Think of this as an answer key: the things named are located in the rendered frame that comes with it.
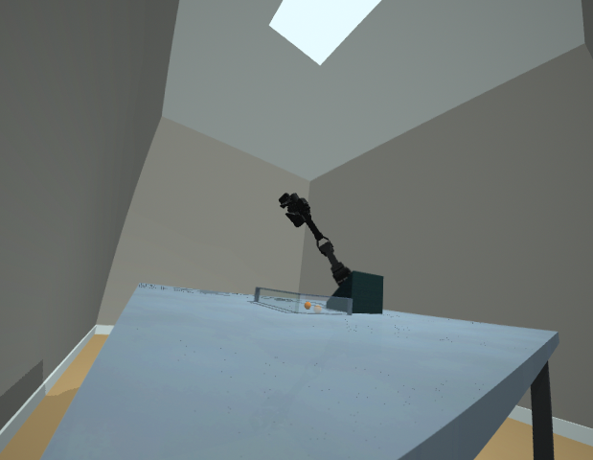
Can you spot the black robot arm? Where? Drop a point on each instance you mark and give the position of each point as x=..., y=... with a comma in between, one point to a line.
x=339, y=271

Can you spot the low clear walls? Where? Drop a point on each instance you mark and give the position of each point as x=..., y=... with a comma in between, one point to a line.
x=303, y=304

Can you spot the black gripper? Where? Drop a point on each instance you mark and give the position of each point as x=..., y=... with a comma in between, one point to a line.
x=293, y=210

